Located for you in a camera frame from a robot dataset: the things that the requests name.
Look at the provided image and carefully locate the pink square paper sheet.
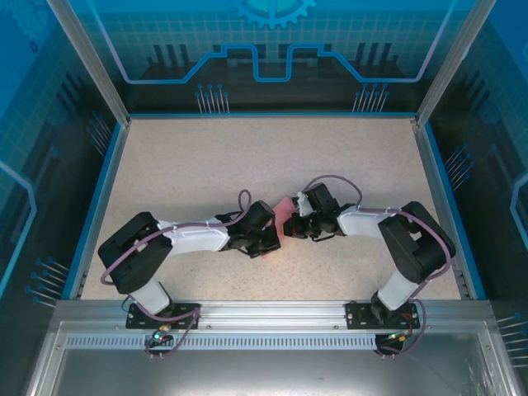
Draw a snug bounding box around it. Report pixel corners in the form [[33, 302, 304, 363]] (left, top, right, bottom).
[[261, 196, 299, 261]]

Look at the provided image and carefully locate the blue table edge strip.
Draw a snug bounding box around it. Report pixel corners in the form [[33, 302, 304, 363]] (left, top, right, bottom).
[[60, 122, 127, 301], [424, 122, 487, 300]]

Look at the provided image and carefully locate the blue circuit print panel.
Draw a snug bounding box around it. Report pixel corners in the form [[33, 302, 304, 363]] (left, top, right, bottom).
[[428, 0, 528, 396], [0, 0, 125, 396]]

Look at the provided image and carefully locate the blue gear print panel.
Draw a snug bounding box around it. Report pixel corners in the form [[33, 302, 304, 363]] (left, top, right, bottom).
[[68, 0, 461, 115]]

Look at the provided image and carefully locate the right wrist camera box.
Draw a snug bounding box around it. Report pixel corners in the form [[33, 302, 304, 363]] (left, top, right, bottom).
[[291, 191, 311, 217]]

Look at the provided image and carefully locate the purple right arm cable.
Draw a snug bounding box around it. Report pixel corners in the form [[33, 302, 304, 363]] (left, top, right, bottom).
[[302, 174, 451, 359]]

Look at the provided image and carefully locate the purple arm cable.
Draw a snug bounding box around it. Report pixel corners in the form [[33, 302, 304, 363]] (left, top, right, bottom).
[[302, 174, 451, 359], [101, 188, 253, 361]]

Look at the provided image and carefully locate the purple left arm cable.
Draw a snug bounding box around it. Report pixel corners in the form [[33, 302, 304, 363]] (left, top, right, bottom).
[[101, 188, 253, 361]]

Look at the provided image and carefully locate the aluminium mounting rail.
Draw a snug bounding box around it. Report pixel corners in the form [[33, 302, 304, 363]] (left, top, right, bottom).
[[53, 299, 494, 331]]

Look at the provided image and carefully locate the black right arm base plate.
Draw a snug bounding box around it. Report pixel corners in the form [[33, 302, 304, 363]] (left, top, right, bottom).
[[345, 299, 420, 331]]

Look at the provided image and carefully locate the slotted metal cable duct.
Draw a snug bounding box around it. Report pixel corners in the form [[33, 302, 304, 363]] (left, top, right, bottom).
[[64, 334, 413, 351]]

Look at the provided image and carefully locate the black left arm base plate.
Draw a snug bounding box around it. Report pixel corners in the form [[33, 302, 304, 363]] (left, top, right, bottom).
[[125, 302, 202, 331]]

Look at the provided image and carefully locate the aluminium frame post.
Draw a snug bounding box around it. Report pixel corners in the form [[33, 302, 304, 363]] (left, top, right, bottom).
[[45, 0, 133, 127], [412, 0, 498, 127]]

